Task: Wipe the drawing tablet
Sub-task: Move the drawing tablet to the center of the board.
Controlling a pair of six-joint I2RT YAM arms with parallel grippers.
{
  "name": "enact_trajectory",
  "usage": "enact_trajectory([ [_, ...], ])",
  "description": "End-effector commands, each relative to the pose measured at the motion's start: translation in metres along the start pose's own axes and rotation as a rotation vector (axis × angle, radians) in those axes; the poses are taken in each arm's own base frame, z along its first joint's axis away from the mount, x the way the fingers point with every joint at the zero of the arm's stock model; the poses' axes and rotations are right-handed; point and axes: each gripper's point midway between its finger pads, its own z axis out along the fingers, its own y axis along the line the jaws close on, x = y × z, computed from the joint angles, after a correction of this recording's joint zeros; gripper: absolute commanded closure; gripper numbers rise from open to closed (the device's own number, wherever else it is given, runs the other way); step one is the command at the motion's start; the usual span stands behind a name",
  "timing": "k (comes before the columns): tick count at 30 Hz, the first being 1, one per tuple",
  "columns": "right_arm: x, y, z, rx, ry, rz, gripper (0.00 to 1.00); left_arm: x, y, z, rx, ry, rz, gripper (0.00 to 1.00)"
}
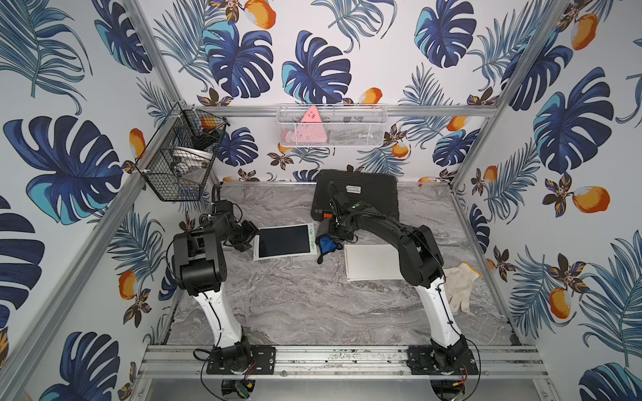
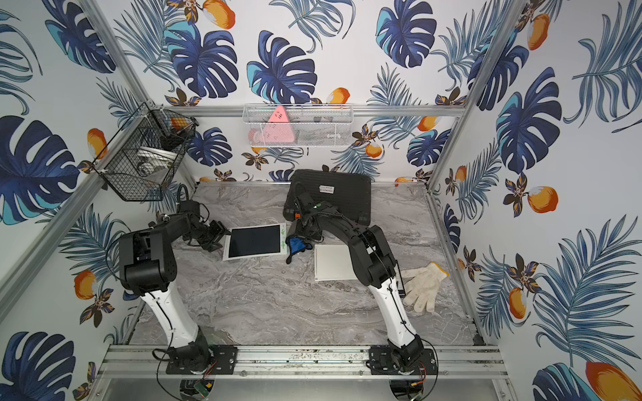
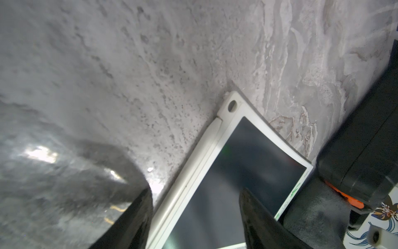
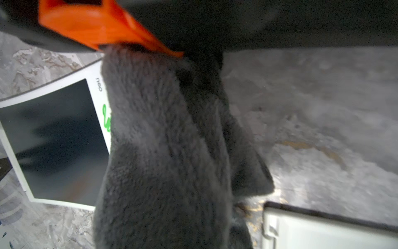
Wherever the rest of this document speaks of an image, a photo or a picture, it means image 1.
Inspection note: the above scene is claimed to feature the blue grey microfibre cloth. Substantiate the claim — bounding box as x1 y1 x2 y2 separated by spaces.
315 235 344 264

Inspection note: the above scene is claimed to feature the white drawing tablet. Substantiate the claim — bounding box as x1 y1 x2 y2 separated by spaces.
344 244 404 282
253 223 318 261

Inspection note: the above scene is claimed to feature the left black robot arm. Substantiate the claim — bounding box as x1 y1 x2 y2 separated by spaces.
171 189 258 374

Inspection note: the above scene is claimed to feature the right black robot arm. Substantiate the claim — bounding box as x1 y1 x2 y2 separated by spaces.
315 182 482 379

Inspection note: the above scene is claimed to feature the black plastic tool case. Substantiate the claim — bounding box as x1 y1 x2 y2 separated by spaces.
310 170 400 222

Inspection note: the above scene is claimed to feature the pink triangular card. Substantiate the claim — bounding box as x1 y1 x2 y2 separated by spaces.
293 105 328 145

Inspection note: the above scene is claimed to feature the white knitted glove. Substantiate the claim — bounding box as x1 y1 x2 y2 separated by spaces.
444 262 481 314

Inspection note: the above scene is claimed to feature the white mesh wall basket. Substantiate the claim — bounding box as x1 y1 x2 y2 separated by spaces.
276 105 388 148

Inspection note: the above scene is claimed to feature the black wire basket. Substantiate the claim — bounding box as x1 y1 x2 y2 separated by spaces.
135 103 229 202

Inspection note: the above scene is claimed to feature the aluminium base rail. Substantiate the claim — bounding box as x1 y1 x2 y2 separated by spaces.
137 343 548 380

